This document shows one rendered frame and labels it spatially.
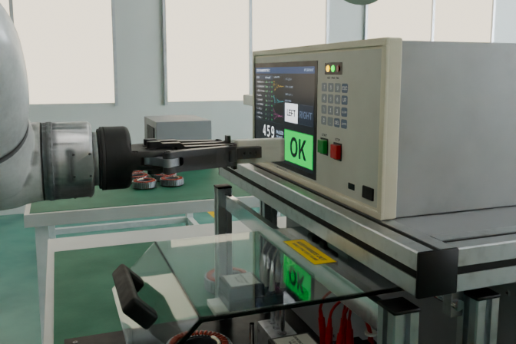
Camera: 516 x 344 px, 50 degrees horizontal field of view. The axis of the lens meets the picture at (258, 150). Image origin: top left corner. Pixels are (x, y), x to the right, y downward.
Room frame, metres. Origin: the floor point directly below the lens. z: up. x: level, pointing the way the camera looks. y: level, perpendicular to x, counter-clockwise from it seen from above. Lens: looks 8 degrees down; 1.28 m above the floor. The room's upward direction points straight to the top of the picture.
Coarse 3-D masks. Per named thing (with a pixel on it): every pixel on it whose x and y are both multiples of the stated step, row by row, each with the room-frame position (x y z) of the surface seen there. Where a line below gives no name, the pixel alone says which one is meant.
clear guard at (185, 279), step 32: (160, 256) 0.64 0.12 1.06; (192, 256) 0.63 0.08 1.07; (224, 256) 0.63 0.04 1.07; (256, 256) 0.63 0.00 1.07; (288, 256) 0.63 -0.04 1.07; (160, 288) 0.57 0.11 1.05; (192, 288) 0.53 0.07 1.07; (224, 288) 0.53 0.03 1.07; (256, 288) 0.53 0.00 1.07; (288, 288) 0.53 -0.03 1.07; (320, 288) 0.53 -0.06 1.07; (352, 288) 0.53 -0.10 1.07; (384, 288) 0.53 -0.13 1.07; (128, 320) 0.56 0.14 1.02; (160, 320) 0.51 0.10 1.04; (192, 320) 0.47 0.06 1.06
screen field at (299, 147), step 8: (288, 136) 0.86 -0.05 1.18; (296, 136) 0.83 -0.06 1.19; (304, 136) 0.80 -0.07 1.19; (312, 136) 0.78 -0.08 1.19; (288, 144) 0.86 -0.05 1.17; (296, 144) 0.83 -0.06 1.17; (304, 144) 0.80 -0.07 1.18; (312, 144) 0.78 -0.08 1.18; (288, 152) 0.86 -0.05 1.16; (296, 152) 0.83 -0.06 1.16; (304, 152) 0.80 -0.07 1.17; (312, 152) 0.78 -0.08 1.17; (288, 160) 0.86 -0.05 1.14; (296, 160) 0.83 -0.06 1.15; (304, 160) 0.80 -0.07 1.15; (312, 160) 0.78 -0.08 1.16; (312, 168) 0.78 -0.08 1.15
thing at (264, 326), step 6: (258, 324) 0.96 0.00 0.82; (264, 324) 0.95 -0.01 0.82; (270, 324) 0.95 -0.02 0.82; (288, 324) 0.95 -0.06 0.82; (258, 330) 0.96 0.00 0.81; (264, 330) 0.93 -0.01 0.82; (270, 330) 0.93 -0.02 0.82; (276, 330) 0.93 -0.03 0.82; (288, 330) 0.93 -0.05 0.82; (258, 336) 0.96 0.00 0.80; (264, 336) 0.93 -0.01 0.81; (270, 336) 0.91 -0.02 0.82; (276, 336) 0.91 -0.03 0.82; (258, 342) 0.96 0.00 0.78; (264, 342) 0.93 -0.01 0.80
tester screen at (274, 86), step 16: (256, 80) 1.00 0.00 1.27; (272, 80) 0.93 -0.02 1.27; (288, 80) 0.86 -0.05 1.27; (304, 80) 0.81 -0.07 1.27; (256, 96) 1.00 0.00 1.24; (272, 96) 0.93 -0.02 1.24; (288, 96) 0.86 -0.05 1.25; (304, 96) 0.80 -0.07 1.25; (256, 112) 1.00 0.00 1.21; (272, 112) 0.92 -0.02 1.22; (256, 128) 1.00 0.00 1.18; (288, 128) 0.86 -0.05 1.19; (304, 128) 0.80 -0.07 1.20
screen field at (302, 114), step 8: (288, 104) 0.86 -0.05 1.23; (296, 104) 0.83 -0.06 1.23; (288, 112) 0.86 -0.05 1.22; (296, 112) 0.83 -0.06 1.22; (304, 112) 0.80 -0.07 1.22; (312, 112) 0.78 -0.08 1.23; (288, 120) 0.86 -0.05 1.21; (296, 120) 0.83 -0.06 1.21; (304, 120) 0.80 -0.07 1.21; (312, 120) 0.78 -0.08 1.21
